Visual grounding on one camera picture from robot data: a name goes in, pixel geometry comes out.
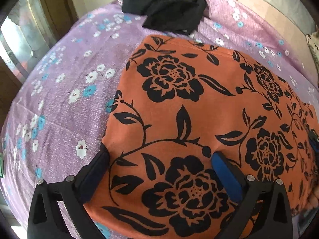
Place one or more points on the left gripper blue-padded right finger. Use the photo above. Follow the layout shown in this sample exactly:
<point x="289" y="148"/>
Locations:
<point x="273" y="221"/>

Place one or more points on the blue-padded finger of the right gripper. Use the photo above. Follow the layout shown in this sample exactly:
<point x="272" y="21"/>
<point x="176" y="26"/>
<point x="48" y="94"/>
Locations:
<point x="313" y="140"/>

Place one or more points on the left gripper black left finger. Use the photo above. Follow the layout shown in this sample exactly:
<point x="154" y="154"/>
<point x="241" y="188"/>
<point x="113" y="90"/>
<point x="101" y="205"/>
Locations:
<point x="45" y="218"/>

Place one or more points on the orange black floral garment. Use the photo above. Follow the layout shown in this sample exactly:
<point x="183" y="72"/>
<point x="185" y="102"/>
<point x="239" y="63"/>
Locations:
<point x="177" y="103"/>

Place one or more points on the purple floral bed sheet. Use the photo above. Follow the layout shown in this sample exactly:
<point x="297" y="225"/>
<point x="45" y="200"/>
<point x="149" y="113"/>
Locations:
<point x="58" y="119"/>

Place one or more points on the cream brown floral cloth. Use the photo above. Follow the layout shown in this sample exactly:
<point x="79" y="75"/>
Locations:
<point x="312" y="41"/>

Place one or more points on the pink orange mattress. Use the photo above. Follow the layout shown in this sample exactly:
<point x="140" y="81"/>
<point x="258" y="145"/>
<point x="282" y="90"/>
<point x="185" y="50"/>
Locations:
<point x="291" y="20"/>

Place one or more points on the wooden glass-panel door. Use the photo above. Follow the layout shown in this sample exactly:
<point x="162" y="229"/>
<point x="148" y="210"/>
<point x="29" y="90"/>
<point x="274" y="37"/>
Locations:
<point x="29" y="29"/>

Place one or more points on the black crumpled garment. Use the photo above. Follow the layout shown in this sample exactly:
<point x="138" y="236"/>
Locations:
<point x="175" y="16"/>

